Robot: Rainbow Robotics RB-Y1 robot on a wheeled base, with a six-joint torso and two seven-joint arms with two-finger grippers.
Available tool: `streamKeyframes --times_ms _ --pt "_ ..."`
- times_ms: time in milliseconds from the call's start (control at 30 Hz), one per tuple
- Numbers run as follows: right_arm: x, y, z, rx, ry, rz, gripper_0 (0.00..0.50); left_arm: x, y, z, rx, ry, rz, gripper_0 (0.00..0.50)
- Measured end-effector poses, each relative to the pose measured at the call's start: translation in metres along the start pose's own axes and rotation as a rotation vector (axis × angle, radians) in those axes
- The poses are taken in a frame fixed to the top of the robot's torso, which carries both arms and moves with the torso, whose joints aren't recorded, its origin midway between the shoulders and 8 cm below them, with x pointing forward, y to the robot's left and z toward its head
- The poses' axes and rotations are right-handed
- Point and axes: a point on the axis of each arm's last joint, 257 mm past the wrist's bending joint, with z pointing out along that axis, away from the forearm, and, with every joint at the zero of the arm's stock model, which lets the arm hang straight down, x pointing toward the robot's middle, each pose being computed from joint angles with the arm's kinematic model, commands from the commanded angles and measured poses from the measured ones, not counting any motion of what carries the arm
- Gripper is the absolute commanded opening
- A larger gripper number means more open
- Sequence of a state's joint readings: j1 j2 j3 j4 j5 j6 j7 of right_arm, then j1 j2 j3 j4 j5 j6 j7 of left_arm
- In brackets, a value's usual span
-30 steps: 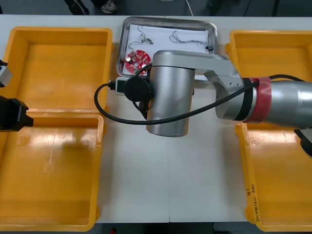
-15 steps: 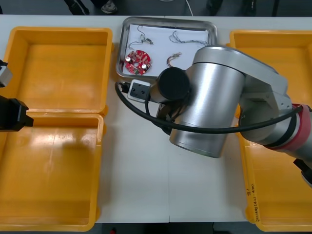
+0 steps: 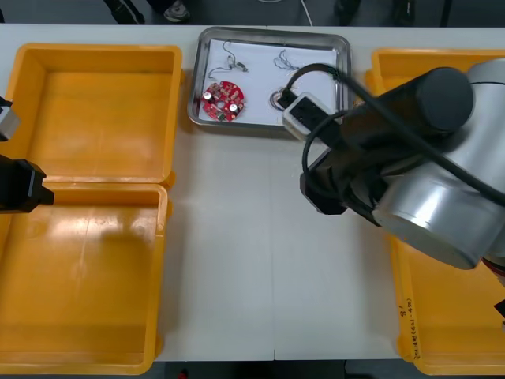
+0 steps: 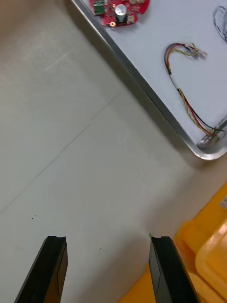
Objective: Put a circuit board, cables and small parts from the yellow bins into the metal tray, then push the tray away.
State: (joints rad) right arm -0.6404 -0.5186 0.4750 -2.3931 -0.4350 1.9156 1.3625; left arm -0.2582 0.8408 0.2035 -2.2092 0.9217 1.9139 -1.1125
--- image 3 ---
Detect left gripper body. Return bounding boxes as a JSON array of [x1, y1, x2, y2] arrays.
[[0, 156, 45, 214]]

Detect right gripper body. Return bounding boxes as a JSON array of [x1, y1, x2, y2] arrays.
[[299, 149, 356, 216]]

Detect steel tray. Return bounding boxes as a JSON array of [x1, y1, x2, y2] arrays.
[[187, 26, 353, 139]]

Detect white sheet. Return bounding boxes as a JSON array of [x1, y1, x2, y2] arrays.
[[199, 38, 340, 127]]

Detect round red circuit board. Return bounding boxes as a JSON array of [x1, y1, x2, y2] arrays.
[[200, 80, 248, 122]]

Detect yellow-orange plastic bin with handwriting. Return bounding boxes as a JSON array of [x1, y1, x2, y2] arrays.
[[388, 232, 505, 378]]

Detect white cable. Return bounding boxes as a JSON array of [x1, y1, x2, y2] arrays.
[[299, 0, 315, 27]]

